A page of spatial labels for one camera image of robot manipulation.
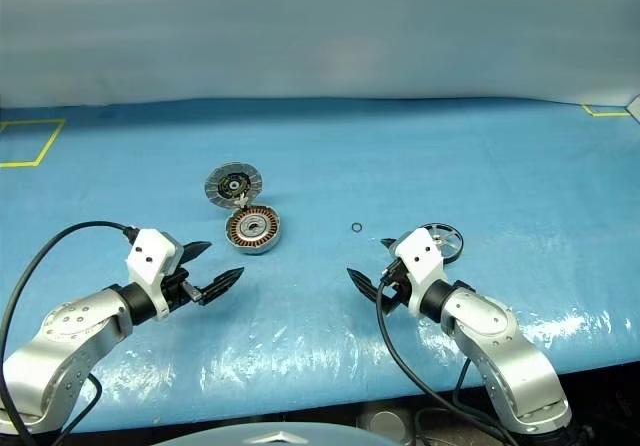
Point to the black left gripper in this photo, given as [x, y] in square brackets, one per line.
[176, 286]

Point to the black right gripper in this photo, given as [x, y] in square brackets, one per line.
[397, 286]

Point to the silver motor stator housing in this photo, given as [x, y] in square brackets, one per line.
[254, 228]

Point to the silver finned motor cover disc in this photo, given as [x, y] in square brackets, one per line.
[232, 185]

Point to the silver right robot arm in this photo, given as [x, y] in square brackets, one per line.
[500, 336]

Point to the blue plastic table cover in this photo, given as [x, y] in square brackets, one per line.
[320, 156]

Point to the grey rounded shape under table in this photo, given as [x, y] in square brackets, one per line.
[385, 426]

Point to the grey domed robot torso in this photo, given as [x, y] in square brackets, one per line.
[270, 436]

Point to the large yellow tape outline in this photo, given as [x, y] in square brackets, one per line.
[50, 143]

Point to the small yellow tape outline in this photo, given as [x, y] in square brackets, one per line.
[595, 114]

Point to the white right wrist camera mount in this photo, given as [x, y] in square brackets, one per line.
[422, 261]

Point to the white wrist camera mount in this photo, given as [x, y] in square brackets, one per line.
[422, 261]
[150, 256]

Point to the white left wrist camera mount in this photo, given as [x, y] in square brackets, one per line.
[150, 256]

